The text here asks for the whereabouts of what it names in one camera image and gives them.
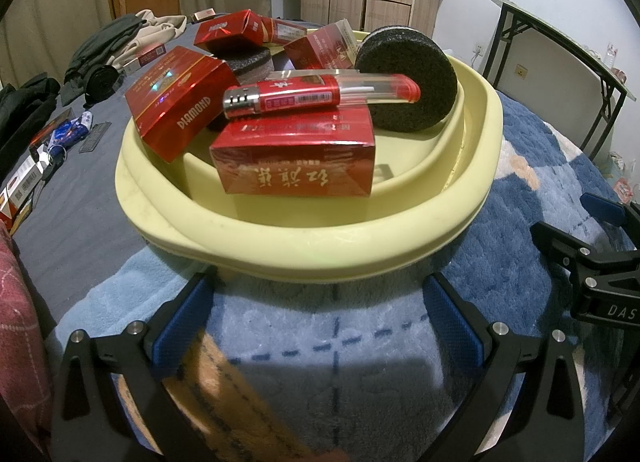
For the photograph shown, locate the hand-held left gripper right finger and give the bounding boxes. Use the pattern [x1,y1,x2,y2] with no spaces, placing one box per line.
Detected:
[423,271,590,462]

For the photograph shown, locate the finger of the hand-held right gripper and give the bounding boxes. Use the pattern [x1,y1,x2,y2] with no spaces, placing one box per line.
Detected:
[579,191,640,251]
[529,220,595,274]

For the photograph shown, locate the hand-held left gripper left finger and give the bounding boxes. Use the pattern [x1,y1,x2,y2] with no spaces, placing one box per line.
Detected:
[51,267,219,462]

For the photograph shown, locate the yellow plastic basin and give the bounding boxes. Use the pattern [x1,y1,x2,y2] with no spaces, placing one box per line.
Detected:
[115,30,504,284]

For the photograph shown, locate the wide red gold-print box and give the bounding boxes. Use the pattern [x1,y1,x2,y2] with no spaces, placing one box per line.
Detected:
[209,109,377,198]

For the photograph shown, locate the large dark foam disc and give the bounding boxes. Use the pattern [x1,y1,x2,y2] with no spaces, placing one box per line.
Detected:
[354,24,459,133]

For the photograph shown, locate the red silver cigarette box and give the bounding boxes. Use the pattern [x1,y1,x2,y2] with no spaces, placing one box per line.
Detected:
[124,46,241,163]

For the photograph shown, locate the red transparent lighter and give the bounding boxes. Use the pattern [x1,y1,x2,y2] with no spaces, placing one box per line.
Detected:
[222,71,421,119]

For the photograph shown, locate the small dark foam disc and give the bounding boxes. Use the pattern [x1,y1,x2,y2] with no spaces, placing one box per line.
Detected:
[207,47,274,131]

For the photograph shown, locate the shiny red cigarette box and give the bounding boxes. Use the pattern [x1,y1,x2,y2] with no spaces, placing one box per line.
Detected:
[193,9,274,51]

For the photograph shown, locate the small red white box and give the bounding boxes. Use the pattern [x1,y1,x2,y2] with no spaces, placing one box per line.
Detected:
[260,17,309,46]

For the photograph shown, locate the blue checked plush blanket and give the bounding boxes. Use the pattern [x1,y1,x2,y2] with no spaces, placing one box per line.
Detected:
[45,87,640,462]

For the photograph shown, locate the red plaid cloth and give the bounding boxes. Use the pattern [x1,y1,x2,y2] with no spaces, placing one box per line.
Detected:
[0,224,56,444]

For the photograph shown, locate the black folding table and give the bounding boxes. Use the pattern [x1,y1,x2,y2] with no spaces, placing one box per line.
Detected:
[482,0,639,163]

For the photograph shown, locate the red white carton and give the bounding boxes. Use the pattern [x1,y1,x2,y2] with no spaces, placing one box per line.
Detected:
[0,161,44,231]

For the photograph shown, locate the blue white packet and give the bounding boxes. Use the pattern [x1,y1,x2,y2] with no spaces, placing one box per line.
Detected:
[54,112,94,143]

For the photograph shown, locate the black cap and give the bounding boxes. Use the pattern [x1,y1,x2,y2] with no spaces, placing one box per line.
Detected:
[82,62,126,108]

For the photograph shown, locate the black clothing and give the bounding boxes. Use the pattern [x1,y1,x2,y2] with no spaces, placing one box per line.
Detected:
[0,73,62,163]

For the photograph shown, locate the purple red small box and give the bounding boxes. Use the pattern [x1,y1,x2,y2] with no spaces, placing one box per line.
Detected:
[133,44,167,68]

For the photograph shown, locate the dark green clothing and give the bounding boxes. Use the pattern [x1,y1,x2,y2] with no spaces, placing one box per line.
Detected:
[62,13,151,104]

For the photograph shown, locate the beige cloth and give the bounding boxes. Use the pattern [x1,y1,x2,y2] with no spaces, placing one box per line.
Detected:
[114,8,189,68]

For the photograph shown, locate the beige curtain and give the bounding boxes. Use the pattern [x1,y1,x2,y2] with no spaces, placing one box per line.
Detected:
[0,0,272,89]

